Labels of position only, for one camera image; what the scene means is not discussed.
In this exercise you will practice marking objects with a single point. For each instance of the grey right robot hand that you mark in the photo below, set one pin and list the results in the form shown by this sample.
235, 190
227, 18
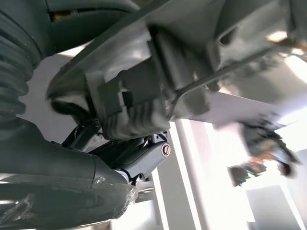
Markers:
48, 190

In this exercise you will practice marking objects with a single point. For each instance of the person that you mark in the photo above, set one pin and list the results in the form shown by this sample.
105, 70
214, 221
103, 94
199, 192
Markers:
261, 143

